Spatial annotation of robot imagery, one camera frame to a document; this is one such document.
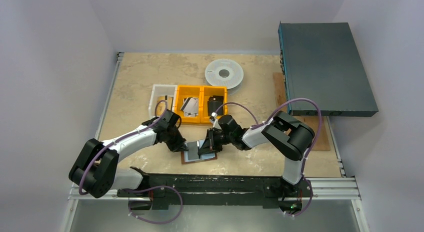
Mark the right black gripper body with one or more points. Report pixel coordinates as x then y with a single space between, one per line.
210 143

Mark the orange double plastic bin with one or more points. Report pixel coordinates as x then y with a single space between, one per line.
203 93

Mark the dark blue flat box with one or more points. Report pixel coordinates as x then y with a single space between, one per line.
321 62

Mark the white plastic bin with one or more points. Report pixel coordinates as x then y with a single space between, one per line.
161 95

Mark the tan cards in white bin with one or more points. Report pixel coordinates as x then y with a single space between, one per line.
164 102

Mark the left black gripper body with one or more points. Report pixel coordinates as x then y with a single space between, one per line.
174 141

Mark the stack of silver cards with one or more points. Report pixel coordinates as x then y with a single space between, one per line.
190 106

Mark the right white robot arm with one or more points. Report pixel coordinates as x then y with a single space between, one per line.
274 132

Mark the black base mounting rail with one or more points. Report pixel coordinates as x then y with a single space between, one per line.
269 192

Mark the grey filament spool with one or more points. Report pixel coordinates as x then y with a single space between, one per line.
224 72

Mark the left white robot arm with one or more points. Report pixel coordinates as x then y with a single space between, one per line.
96 170

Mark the wooden board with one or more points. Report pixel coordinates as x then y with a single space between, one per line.
301 128

